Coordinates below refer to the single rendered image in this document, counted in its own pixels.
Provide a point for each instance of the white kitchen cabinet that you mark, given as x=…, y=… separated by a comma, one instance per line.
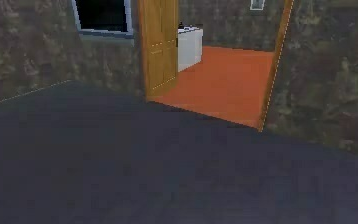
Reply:
x=188, y=48

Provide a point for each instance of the orange wooden room door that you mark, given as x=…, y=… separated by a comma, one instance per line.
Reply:
x=159, y=46

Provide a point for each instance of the small black item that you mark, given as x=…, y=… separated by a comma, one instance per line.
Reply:
x=180, y=25

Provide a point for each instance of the grey framed dark window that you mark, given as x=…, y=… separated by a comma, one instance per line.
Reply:
x=103, y=15

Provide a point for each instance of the small white framed picture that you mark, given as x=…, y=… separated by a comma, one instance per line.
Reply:
x=257, y=4

